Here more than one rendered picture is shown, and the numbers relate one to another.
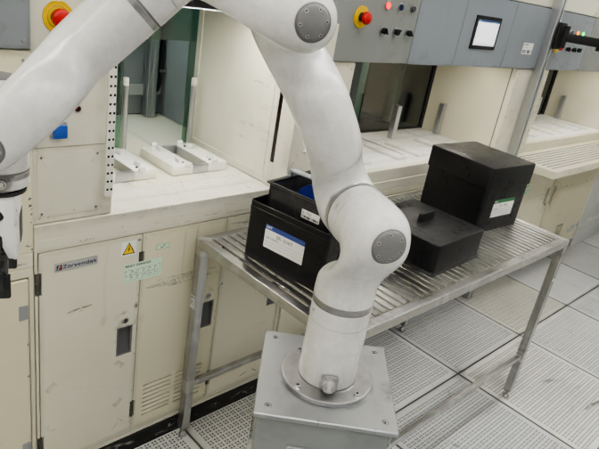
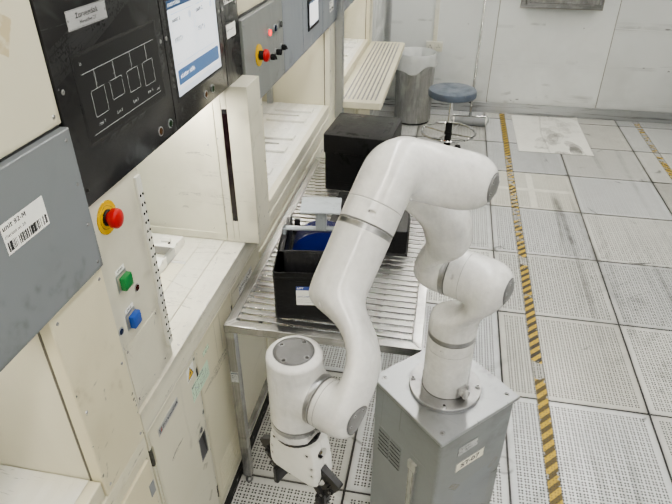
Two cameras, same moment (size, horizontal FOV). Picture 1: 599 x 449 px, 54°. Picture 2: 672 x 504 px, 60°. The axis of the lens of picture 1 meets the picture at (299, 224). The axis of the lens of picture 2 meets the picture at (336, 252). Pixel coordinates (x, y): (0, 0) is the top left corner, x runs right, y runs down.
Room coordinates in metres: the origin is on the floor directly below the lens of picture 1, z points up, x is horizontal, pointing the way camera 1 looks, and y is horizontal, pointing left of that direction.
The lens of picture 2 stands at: (0.21, 0.73, 1.90)
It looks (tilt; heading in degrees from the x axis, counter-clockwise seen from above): 33 degrees down; 328
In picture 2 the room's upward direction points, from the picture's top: straight up
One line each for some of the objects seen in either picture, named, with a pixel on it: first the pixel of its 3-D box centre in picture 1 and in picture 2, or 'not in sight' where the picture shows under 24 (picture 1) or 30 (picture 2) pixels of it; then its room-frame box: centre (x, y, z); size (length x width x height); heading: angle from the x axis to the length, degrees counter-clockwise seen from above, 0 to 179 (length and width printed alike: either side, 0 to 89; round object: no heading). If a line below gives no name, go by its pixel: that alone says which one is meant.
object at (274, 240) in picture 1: (314, 233); (322, 271); (1.54, -0.05, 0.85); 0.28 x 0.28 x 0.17; 56
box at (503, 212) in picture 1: (474, 184); (363, 153); (2.19, -0.64, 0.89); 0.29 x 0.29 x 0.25; 43
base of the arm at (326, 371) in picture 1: (333, 339); (448, 360); (1.01, -0.11, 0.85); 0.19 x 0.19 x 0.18
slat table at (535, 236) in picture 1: (382, 331); (353, 306); (1.83, -0.37, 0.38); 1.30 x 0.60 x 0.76; 137
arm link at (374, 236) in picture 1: (361, 255); (469, 299); (0.98, -0.12, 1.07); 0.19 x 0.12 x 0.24; 22
